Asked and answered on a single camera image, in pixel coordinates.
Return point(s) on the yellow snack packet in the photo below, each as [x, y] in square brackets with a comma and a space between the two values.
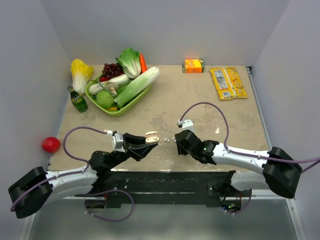
[228, 83]

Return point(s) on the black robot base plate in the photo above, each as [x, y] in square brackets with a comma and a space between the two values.
[168, 188]

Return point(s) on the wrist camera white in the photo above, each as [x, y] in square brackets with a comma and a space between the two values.
[185, 124]
[117, 140]

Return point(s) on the white radish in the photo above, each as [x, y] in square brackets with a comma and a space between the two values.
[121, 80]

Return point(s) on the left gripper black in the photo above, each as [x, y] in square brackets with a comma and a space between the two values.
[136, 148]

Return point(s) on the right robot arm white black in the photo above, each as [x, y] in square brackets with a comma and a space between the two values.
[274, 170]

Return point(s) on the red tomato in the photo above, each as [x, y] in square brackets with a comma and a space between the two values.
[51, 145]

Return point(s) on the green lettuce head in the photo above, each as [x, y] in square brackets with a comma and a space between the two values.
[129, 60]

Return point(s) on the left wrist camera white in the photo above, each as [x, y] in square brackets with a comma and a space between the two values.
[117, 140]

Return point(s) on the long green napa cabbage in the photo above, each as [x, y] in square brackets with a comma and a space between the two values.
[136, 86]

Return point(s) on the orange juice box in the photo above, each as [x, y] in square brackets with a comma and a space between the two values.
[193, 66]

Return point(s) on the beige mushroom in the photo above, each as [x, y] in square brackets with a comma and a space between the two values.
[112, 88]

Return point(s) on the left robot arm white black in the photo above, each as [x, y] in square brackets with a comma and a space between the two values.
[39, 187]

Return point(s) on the red chili pepper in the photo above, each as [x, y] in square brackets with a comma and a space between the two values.
[103, 79]

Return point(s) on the purple grapes bunch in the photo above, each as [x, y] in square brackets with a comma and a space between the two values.
[111, 70]

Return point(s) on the round green cabbage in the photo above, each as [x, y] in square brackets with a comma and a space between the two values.
[104, 99]

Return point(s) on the green glass bottle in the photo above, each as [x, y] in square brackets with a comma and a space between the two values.
[77, 100]

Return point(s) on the beige earbud charging case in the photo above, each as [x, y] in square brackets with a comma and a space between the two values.
[151, 137]

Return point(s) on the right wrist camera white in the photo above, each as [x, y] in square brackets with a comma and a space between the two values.
[185, 124]

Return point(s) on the orange carrot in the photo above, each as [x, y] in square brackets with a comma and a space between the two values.
[142, 64]

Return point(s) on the green plastic basket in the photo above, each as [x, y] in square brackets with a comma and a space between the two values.
[120, 110]

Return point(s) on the yellow napa cabbage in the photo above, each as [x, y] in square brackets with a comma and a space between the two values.
[81, 73]

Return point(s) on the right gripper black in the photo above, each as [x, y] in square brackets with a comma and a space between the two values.
[180, 150]

